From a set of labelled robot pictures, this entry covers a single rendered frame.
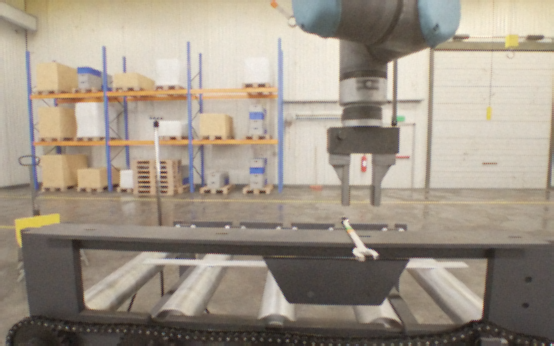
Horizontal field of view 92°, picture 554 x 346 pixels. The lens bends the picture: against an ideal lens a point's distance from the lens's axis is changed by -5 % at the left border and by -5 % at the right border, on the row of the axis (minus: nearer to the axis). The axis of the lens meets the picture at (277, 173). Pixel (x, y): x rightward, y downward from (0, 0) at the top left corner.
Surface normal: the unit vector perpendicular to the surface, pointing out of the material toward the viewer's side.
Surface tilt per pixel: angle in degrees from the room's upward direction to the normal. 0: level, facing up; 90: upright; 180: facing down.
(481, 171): 90
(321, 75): 90
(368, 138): 90
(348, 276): 90
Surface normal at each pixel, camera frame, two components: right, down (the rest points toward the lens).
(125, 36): -0.07, 0.09
